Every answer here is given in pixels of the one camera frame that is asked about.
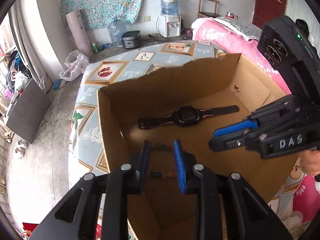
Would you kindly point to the pink floral blanket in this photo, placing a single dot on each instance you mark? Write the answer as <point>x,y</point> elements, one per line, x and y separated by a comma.
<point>305,198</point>

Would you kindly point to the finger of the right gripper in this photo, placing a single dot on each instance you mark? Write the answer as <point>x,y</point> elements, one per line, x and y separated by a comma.
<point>223,140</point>
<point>235,127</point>

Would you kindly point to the fruit-print tablecloth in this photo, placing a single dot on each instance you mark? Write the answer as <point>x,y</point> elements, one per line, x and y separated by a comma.
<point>86,149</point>

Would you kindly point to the black rice cooker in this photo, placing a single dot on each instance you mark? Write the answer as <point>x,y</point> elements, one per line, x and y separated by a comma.
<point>131,39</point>

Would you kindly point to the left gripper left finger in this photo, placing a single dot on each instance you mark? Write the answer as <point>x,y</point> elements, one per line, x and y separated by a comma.
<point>76,214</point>

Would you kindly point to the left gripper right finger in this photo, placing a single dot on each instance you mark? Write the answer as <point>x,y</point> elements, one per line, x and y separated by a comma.
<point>227,206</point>

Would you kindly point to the blue water bottle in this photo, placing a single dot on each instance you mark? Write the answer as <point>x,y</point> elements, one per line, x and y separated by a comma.
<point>169,7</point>

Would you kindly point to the black smart watch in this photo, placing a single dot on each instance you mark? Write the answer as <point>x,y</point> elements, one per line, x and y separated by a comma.
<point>185,116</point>

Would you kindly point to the wooden chair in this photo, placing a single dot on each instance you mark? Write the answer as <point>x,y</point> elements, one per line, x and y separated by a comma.
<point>208,8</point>

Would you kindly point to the grey curtain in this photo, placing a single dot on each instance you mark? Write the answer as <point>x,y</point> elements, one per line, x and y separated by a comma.
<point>25,47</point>

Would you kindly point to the person's right hand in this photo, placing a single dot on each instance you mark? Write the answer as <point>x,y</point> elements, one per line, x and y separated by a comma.
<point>311,161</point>

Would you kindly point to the grey patterned pillow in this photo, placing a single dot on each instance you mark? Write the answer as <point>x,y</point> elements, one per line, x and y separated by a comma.
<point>247,30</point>

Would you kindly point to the grey storage box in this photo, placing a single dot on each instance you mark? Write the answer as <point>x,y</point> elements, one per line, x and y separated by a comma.
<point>25,114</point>

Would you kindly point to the dark red door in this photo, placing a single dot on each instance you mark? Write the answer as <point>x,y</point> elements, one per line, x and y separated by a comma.
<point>266,10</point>

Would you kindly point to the brown cardboard box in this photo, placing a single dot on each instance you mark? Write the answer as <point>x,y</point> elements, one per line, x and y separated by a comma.
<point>162,211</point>

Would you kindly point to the pink rolled mat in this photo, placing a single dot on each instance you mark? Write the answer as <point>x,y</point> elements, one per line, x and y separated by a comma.
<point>78,32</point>

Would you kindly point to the white plastic bag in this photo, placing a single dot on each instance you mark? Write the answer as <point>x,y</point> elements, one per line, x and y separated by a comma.
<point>76,63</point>

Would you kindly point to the white water dispenser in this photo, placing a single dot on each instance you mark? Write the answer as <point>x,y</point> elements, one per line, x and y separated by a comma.
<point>169,26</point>

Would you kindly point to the person with black hair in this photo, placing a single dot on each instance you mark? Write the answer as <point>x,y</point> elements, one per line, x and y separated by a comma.
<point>302,24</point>

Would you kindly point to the hanging clothes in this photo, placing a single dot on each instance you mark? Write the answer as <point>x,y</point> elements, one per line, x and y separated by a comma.
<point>14,65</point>

